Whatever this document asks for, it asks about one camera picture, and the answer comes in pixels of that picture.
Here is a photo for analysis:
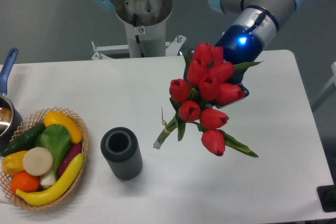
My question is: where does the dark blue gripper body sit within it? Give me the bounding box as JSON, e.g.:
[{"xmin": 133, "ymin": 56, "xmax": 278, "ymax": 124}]
[{"xmin": 186, "ymin": 24, "xmax": 265, "ymax": 92}]

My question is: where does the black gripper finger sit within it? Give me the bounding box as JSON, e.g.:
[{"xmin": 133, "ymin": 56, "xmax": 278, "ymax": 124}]
[{"xmin": 210, "ymin": 83, "xmax": 249, "ymax": 108}]

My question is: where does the red tulip bouquet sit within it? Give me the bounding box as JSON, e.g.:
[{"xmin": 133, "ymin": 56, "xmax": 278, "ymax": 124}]
[{"xmin": 153, "ymin": 41, "xmax": 264, "ymax": 158}]

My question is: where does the dark grey ribbed vase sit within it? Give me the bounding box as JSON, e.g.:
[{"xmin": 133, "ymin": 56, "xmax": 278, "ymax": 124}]
[{"xmin": 100, "ymin": 127, "xmax": 143, "ymax": 180}]

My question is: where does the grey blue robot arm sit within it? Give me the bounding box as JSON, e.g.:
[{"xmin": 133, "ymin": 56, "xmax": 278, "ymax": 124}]
[{"xmin": 94, "ymin": 0, "xmax": 303, "ymax": 64}]

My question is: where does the black device at edge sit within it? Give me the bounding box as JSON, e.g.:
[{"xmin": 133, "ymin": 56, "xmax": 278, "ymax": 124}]
[{"xmin": 317, "ymin": 185, "xmax": 335, "ymax": 212}]

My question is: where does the purple sweet potato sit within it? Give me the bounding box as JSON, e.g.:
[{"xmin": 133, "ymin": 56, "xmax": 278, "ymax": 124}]
[{"xmin": 57, "ymin": 143, "xmax": 82, "ymax": 178}]

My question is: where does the green bok choy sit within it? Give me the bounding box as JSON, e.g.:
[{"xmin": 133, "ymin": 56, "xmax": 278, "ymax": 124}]
[{"xmin": 35, "ymin": 124, "xmax": 71, "ymax": 189}]

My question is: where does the woven wicker basket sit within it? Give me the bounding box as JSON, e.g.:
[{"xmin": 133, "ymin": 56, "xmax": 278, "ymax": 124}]
[{"xmin": 1, "ymin": 107, "xmax": 89, "ymax": 211}]

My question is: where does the beige round radish slice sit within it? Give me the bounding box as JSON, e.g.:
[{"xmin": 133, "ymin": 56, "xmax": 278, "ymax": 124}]
[{"xmin": 23, "ymin": 147, "xmax": 53, "ymax": 176}]

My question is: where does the green cucumber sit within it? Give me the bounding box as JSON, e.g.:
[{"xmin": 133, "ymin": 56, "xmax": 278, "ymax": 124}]
[{"xmin": 1, "ymin": 123, "xmax": 46, "ymax": 157}]

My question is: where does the yellow banana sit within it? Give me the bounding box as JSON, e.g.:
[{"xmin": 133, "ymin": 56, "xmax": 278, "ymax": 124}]
[{"xmin": 16, "ymin": 153, "xmax": 84, "ymax": 206}]

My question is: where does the orange fruit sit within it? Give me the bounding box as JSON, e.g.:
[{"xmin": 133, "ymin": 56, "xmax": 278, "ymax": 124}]
[{"xmin": 10, "ymin": 172, "xmax": 40, "ymax": 195}]

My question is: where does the yellow bell pepper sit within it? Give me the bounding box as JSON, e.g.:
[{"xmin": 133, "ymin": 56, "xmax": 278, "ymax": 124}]
[{"xmin": 2, "ymin": 151, "xmax": 28, "ymax": 176}]

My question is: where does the white metal base frame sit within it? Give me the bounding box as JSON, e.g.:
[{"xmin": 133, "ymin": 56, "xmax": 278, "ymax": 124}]
[{"xmin": 91, "ymin": 35, "xmax": 187, "ymax": 60}]

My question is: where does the white frame at right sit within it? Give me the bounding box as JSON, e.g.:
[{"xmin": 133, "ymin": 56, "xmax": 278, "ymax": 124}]
[{"xmin": 311, "ymin": 62, "xmax": 335, "ymax": 112}]

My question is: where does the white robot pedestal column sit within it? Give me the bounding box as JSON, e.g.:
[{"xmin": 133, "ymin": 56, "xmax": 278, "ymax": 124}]
[{"xmin": 115, "ymin": 0, "xmax": 173, "ymax": 58}]

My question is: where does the blue handled saucepan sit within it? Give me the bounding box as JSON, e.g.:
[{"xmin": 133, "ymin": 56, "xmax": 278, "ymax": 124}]
[{"xmin": 1, "ymin": 48, "xmax": 22, "ymax": 151}]

